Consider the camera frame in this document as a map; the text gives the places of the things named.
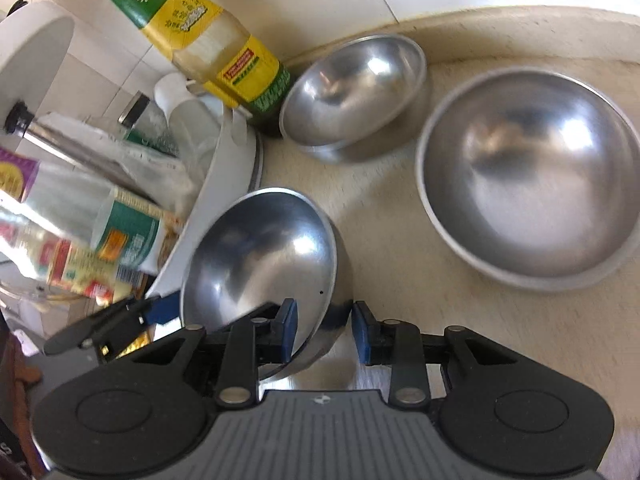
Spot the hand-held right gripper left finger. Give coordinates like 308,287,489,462
120,298,300,407

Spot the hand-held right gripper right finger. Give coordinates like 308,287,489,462
351,300,522,407

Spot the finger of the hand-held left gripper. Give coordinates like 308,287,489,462
44,294,182,362

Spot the stainless steel bowl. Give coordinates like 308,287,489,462
415,66,640,293
179,187,353,381
278,34,433,165

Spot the yellow-capped vinegar bottle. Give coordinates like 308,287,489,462
0,207,148,307

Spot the purple-labelled clear sauce bottle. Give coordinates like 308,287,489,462
0,147,178,277

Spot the white two-tier spice rack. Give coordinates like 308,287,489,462
0,1,266,306

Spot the steel-topped oil dispenser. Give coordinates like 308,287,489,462
4,101,151,193

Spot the silver-capped glass jar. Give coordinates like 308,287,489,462
117,91,173,153

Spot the white-capped clear bottle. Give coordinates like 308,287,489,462
152,72,221,161

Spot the green and yellow sauce bottle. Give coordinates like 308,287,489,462
82,0,293,139

